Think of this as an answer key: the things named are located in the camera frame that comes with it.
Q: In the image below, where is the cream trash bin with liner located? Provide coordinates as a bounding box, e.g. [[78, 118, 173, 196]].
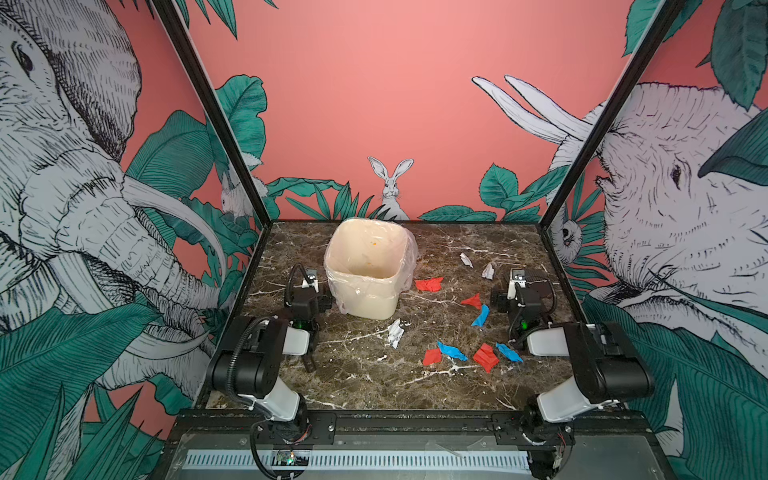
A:
[[324, 218, 418, 320]]

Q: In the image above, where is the blue paper scrap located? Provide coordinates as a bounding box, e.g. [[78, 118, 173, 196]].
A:
[[472, 304, 490, 328], [437, 342, 468, 361], [496, 343, 523, 363]]

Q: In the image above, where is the dark brown dustpan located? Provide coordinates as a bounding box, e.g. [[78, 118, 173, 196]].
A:
[[302, 353, 317, 373]]

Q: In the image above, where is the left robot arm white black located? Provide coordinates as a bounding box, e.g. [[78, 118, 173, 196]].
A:
[[206, 283, 333, 428]]

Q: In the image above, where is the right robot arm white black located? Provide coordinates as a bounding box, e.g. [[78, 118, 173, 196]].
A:
[[490, 276, 655, 428]]

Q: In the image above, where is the white paper scrap far right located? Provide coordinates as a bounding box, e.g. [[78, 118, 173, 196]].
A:
[[481, 262, 495, 280]]

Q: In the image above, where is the red paper scrap lower large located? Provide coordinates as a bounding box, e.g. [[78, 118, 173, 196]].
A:
[[473, 343, 500, 373]]

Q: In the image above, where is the white paper scrap far left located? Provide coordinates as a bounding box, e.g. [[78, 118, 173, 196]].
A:
[[460, 253, 474, 268]]

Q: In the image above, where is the white printed paper scrap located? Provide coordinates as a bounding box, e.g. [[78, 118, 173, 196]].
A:
[[387, 319, 404, 349]]

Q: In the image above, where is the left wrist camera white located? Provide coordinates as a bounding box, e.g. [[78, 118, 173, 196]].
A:
[[301, 269, 319, 292]]

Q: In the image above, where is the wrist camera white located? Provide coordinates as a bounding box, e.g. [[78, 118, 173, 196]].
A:
[[301, 269, 319, 292], [507, 269, 527, 300]]

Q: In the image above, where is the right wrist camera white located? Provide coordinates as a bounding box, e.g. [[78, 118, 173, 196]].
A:
[[507, 269, 527, 300]]

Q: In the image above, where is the white slotted cable duct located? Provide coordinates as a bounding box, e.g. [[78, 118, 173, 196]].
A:
[[182, 449, 530, 473]]

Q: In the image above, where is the left black frame post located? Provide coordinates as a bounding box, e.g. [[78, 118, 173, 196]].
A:
[[149, 0, 272, 228]]

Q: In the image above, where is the black frame post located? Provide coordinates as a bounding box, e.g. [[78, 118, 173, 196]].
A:
[[538, 0, 688, 229], [149, 0, 272, 228]]

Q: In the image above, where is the right black frame post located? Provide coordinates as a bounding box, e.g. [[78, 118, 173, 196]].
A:
[[538, 0, 688, 229]]

